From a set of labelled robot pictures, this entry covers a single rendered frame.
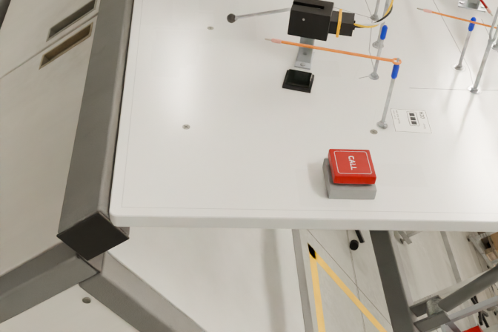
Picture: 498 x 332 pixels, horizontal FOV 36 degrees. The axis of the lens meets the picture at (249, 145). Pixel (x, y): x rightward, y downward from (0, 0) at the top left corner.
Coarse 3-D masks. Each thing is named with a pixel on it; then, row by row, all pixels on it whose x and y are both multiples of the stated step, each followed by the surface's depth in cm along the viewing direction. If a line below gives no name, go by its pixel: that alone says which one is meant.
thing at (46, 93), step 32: (32, 64) 137; (64, 64) 128; (0, 96) 136; (32, 96) 128; (64, 96) 120; (0, 128) 127; (32, 128) 119; (64, 128) 113; (0, 160) 119; (32, 160) 112; (64, 160) 106; (0, 192) 111; (32, 192) 106; (64, 192) 100; (0, 224) 105; (32, 224) 100; (0, 256) 99; (32, 256) 95
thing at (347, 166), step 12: (336, 156) 90; (348, 156) 90; (360, 156) 90; (336, 168) 88; (348, 168) 89; (360, 168) 89; (372, 168) 89; (336, 180) 88; (348, 180) 88; (360, 180) 88; (372, 180) 88
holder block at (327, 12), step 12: (300, 0) 107; (312, 0) 107; (300, 12) 104; (312, 12) 104; (324, 12) 105; (288, 24) 106; (300, 24) 106; (312, 24) 105; (324, 24) 105; (300, 36) 107; (312, 36) 106; (324, 36) 106
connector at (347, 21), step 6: (336, 12) 107; (342, 12) 107; (336, 18) 106; (342, 18) 106; (348, 18) 106; (330, 24) 105; (336, 24) 105; (342, 24) 105; (348, 24) 105; (330, 30) 106; (342, 30) 106; (348, 30) 105
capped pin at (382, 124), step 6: (396, 66) 94; (396, 72) 95; (390, 84) 97; (390, 90) 97; (390, 96) 98; (384, 108) 99; (384, 114) 99; (384, 120) 100; (378, 126) 101; (384, 126) 101
